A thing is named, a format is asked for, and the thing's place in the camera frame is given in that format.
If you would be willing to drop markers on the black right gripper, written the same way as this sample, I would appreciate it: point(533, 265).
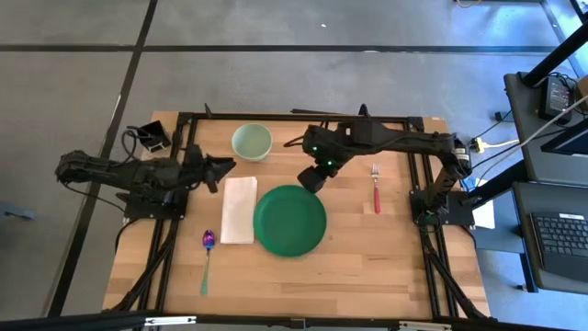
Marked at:
point(314, 178)

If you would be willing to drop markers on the black crossbar silver brackets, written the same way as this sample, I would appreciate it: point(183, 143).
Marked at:
point(69, 320)

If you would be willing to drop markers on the black diagonal pole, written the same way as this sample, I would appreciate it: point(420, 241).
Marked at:
point(556, 57)

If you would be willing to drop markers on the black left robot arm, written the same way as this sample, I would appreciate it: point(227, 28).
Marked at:
point(115, 172)

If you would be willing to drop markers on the pale green bowl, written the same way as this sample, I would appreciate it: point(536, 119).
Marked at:
point(252, 140)

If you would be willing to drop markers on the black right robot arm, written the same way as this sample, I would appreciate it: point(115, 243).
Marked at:
point(390, 135)

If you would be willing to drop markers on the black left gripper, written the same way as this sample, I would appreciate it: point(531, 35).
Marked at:
point(196, 163)

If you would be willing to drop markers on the black laptop keyboard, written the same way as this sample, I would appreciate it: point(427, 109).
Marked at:
point(560, 239)

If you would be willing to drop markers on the white folded napkin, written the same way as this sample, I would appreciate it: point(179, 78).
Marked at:
point(238, 211)

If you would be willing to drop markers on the black power adapter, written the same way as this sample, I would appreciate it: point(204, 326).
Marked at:
point(556, 99)

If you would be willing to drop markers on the white paper sheet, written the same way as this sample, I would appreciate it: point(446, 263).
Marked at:
point(484, 216)

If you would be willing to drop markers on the green plate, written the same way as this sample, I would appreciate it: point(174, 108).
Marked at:
point(289, 225)

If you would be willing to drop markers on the black aluminium table frame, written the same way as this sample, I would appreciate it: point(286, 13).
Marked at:
point(275, 117)

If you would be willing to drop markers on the dark blue screen device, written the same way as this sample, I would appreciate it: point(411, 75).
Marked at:
point(569, 138)

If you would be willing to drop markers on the grey desk surface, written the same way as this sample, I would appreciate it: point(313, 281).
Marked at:
point(523, 202)
point(528, 124)

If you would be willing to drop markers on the iridescent purple spoon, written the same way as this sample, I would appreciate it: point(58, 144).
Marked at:
point(209, 239)

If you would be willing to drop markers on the black desk leg beam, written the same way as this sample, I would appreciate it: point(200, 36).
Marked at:
point(500, 181)

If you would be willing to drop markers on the black open box bracket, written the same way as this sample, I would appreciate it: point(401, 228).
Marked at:
point(155, 137)

